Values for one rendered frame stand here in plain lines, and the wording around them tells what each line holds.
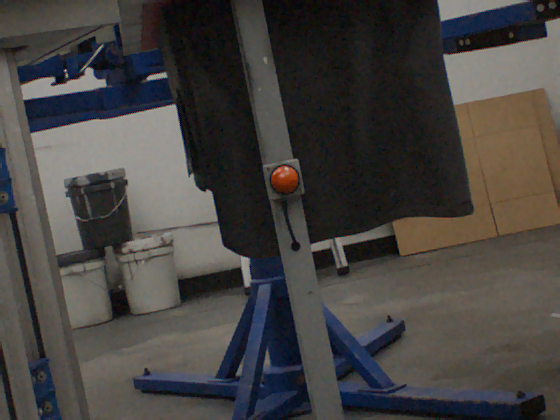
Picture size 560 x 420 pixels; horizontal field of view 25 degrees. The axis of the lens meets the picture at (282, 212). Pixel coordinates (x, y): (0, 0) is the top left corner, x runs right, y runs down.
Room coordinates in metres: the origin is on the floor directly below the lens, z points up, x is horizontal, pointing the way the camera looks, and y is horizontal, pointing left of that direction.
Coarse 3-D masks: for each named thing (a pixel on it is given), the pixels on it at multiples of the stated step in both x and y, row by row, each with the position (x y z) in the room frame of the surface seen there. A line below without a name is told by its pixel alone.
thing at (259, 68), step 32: (256, 0) 1.74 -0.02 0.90; (256, 32) 1.74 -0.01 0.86; (256, 64) 1.74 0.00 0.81; (256, 96) 1.74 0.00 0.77; (256, 128) 1.76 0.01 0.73; (288, 160) 1.73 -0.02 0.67; (288, 256) 1.74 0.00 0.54; (288, 288) 1.76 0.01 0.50; (320, 320) 1.74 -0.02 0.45; (320, 352) 1.74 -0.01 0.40; (320, 384) 1.74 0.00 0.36; (320, 416) 1.74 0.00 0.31
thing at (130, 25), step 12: (120, 0) 1.91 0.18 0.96; (132, 0) 1.91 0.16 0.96; (144, 0) 1.91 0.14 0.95; (156, 0) 1.93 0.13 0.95; (120, 12) 1.98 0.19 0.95; (132, 12) 2.01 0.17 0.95; (120, 24) 2.14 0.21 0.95; (132, 24) 2.17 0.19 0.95; (120, 36) 2.41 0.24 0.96; (132, 36) 2.35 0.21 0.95; (132, 48) 2.57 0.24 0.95; (156, 48) 2.67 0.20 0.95
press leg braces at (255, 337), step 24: (264, 288) 3.30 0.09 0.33; (264, 312) 3.24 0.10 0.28; (240, 336) 3.53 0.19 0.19; (264, 336) 3.20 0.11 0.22; (336, 336) 3.18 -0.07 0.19; (240, 360) 3.61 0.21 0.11; (264, 360) 3.17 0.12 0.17; (360, 360) 3.12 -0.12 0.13; (240, 384) 3.10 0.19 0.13; (384, 384) 3.07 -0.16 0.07; (240, 408) 3.05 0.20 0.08
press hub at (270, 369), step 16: (256, 272) 3.34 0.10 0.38; (272, 272) 3.32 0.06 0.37; (256, 288) 3.33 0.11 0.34; (288, 304) 3.32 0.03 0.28; (272, 320) 3.33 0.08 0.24; (288, 320) 3.32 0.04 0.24; (272, 336) 3.33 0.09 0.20; (288, 336) 3.32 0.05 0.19; (272, 352) 3.34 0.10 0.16; (288, 352) 3.32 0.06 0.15; (272, 368) 3.35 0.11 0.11; (288, 368) 3.31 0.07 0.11; (272, 384) 3.32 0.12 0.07; (288, 384) 3.29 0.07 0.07; (304, 384) 3.29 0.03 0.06; (304, 400) 3.29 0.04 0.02; (288, 416) 3.23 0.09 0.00
